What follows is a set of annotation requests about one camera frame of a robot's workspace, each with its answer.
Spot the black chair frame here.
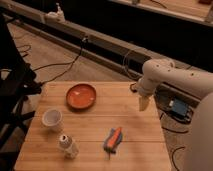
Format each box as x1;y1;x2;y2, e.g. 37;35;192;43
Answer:
0;12;41;171

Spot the white device on rail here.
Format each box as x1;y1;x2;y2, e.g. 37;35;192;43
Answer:
46;3;65;22

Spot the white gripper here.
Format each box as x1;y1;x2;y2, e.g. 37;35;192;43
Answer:
136;76;157;111

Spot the grey metal rail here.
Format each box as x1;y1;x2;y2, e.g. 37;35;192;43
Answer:
0;0;213;99

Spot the orange round plate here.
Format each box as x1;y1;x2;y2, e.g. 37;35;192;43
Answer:
66;83;96;110

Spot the blue orange toy object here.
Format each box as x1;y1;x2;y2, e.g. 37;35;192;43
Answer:
103;127;123;154

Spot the blue electronic box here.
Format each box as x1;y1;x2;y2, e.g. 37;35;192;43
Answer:
169;99;189;118

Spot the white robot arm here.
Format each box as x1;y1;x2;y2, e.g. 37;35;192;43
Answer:
136;59;213;171

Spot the white cable by rail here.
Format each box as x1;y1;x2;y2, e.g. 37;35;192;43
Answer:
121;48;144;81

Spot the black floor cable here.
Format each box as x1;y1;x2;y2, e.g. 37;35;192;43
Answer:
31;36;88;84

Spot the white paper cup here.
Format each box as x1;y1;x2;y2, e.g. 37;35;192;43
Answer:
42;109;62;132

